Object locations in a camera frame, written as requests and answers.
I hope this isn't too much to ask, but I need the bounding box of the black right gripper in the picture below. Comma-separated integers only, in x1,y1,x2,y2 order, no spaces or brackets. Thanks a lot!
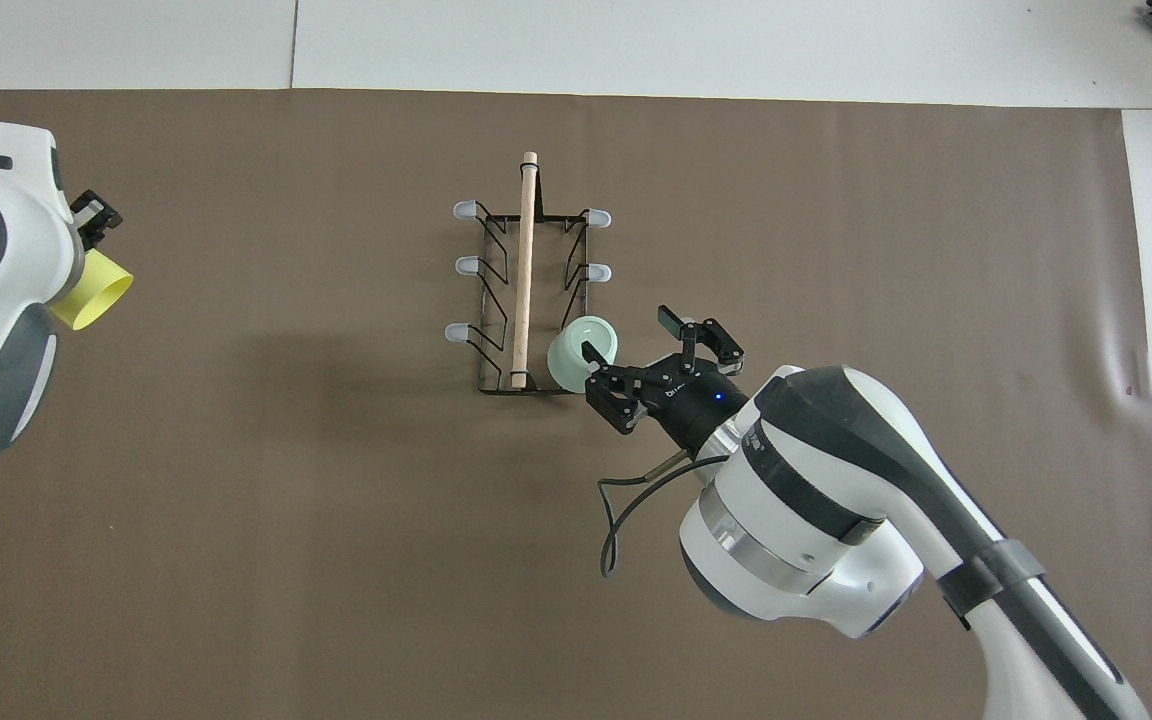
581,305,749,453

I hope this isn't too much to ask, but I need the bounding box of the yellow plastic cup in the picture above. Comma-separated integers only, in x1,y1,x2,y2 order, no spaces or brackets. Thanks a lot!
48,248,135,332

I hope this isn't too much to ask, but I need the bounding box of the pale green plastic cup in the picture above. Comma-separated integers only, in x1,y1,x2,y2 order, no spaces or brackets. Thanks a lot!
547,315,622,393

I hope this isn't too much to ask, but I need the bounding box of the brown paper table mat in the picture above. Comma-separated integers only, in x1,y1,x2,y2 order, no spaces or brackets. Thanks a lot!
0,88,1152,720

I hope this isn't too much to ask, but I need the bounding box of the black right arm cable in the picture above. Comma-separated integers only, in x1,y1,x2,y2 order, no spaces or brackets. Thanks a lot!
596,450,727,579

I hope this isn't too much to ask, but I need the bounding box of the black wire cup rack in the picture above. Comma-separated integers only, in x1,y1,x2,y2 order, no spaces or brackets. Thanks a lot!
444,151,613,396

